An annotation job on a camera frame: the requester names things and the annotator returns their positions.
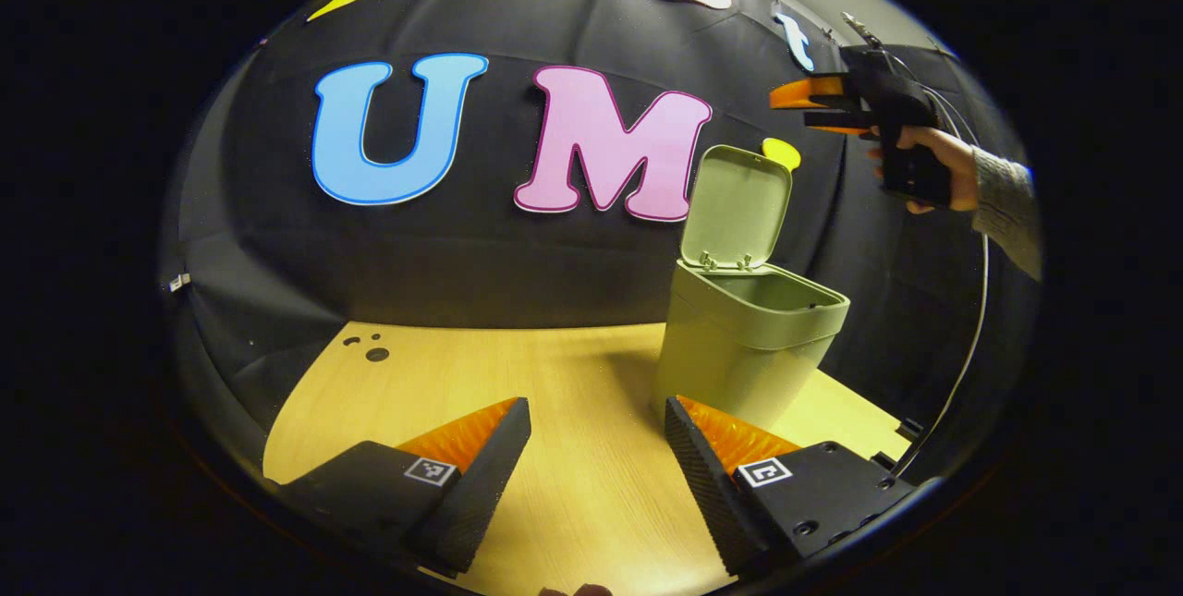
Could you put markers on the white cloth clip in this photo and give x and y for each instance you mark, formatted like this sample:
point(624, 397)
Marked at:
point(180, 283)

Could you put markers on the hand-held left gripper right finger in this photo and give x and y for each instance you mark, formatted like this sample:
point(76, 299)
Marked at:
point(707, 494)

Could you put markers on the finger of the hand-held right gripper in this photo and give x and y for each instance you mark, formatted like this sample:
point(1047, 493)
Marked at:
point(836, 120)
point(809, 95)

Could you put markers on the pale green desktop garbage bin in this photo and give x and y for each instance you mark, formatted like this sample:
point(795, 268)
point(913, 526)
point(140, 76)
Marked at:
point(739, 356)

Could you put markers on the black backdrop cloth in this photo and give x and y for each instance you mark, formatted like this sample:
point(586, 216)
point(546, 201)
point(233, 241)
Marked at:
point(508, 263)

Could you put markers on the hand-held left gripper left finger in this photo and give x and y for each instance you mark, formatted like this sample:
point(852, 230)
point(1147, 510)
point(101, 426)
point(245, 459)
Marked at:
point(485, 494)

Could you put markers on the wooden desktop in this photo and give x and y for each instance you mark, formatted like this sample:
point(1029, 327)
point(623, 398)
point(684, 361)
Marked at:
point(573, 393)

